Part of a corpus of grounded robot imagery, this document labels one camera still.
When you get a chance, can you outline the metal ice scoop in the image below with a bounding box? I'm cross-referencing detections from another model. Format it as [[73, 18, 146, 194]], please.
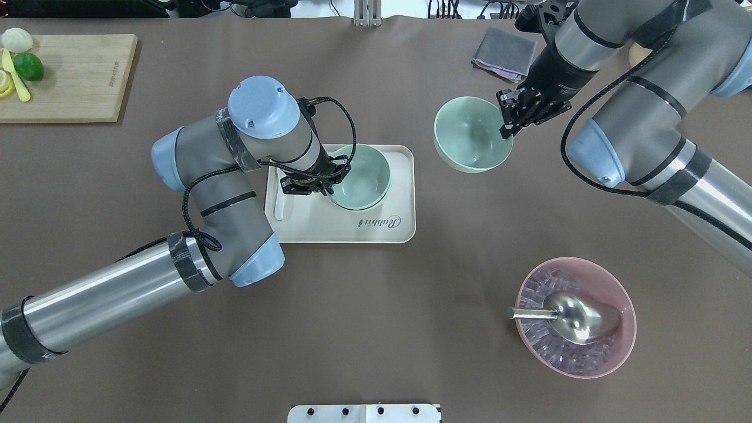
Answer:
[[506, 291, 622, 345]]

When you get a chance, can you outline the grey folded cloth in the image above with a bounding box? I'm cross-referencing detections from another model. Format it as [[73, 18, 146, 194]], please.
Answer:
[[471, 28, 538, 83]]

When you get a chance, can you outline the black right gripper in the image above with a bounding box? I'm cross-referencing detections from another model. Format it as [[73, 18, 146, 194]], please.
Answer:
[[495, 0, 588, 140]]

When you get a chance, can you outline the wooden cutting board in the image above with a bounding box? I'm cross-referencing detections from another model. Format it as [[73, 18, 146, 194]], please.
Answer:
[[1, 34, 137, 123]]

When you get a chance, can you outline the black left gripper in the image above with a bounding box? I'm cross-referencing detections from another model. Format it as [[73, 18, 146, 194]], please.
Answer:
[[280, 97, 352, 197]]

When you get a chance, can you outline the pink bowl with ice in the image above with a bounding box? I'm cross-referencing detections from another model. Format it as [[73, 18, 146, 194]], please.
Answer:
[[515, 257, 637, 380]]

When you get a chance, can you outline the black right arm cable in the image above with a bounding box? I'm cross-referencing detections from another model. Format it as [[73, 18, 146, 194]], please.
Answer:
[[560, 26, 676, 197]]

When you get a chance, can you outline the cream rabbit serving tray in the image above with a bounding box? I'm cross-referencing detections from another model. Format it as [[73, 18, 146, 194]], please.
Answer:
[[264, 145, 417, 244]]

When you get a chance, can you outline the white garlic bulb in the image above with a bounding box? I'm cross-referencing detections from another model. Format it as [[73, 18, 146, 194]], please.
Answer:
[[2, 28, 34, 53]]

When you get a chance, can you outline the lemon slice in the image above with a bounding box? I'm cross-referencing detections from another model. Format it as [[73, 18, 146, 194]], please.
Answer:
[[0, 69, 15, 99]]

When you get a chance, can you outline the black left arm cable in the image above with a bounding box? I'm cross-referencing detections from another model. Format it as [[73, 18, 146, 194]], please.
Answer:
[[182, 96, 357, 252]]

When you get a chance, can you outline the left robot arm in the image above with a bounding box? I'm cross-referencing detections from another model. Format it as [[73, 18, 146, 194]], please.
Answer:
[[2, 76, 354, 408]]

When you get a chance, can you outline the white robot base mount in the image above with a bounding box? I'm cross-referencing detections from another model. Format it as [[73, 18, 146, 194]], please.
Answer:
[[287, 402, 442, 422]]

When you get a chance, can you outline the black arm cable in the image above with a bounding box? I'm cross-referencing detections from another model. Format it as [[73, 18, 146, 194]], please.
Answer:
[[560, 26, 676, 197], [182, 96, 357, 252]]

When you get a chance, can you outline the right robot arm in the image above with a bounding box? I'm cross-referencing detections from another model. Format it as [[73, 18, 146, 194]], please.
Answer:
[[496, 1, 751, 275]]

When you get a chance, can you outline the green lime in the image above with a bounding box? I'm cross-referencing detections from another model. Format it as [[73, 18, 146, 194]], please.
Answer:
[[13, 52, 45, 81]]

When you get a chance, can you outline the white ceramic spoon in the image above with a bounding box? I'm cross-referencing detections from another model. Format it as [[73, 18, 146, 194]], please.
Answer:
[[273, 193, 285, 220]]

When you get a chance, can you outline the wooden mug tree stand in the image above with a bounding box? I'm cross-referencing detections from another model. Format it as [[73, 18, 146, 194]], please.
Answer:
[[627, 41, 653, 69]]

